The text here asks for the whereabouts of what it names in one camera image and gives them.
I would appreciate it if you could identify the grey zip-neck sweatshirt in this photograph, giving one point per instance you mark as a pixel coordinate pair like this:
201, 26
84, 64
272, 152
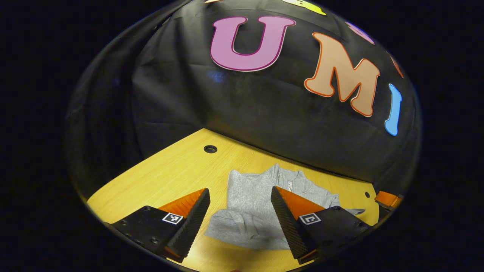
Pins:
245, 204

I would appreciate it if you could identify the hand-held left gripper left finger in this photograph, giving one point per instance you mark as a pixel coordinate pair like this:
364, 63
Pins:
191, 226

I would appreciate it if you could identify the black backdrop cloth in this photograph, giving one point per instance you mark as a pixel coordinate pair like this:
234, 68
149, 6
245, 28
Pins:
264, 124

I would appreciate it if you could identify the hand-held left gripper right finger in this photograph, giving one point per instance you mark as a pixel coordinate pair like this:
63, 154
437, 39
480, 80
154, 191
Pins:
288, 226

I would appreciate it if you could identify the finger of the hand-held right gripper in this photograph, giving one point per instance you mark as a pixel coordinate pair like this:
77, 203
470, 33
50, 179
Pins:
385, 198

